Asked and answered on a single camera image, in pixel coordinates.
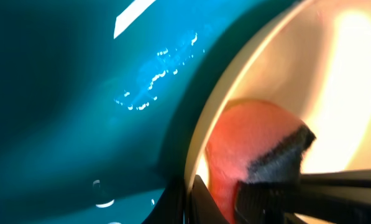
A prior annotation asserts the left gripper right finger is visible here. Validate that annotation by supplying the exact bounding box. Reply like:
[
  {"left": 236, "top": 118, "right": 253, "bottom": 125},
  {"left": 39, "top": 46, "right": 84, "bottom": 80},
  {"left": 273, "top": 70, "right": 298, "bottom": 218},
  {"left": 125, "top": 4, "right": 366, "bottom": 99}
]
[{"left": 190, "top": 175, "right": 229, "bottom": 224}]

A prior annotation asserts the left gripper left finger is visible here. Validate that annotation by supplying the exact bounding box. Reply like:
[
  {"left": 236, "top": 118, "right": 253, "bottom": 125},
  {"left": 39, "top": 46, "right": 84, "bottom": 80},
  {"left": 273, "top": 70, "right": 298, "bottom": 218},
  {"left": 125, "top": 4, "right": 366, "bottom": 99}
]
[{"left": 142, "top": 178, "right": 185, "bottom": 224}]

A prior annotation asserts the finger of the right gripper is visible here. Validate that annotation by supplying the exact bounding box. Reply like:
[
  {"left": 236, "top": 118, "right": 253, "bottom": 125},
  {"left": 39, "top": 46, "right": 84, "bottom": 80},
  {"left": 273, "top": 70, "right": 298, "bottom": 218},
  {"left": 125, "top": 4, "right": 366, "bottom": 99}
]
[
  {"left": 235, "top": 200, "right": 371, "bottom": 224},
  {"left": 234, "top": 169, "right": 371, "bottom": 202}
]

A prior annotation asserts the orange and dark sponge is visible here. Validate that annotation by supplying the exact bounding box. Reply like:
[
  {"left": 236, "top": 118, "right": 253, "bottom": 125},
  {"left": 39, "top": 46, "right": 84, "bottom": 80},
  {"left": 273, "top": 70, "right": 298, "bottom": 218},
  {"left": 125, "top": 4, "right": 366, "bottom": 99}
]
[{"left": 206, "top": 100, "right": 316, "bottom": 223}]

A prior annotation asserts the yellow-green plate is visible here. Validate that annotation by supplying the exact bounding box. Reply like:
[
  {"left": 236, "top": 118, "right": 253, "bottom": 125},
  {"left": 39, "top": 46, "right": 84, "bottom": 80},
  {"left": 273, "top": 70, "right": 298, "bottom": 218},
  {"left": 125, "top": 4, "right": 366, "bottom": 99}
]
[{"left": 185, "top": 1, "right": 371, "bottom": 222}]

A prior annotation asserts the teal plastic tray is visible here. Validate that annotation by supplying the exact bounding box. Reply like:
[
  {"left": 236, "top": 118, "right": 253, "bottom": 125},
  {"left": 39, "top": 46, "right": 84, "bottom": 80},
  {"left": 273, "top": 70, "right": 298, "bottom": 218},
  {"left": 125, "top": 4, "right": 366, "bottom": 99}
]
[{"left": 0, "top": 0, "right": 292, "bottom": 223}]

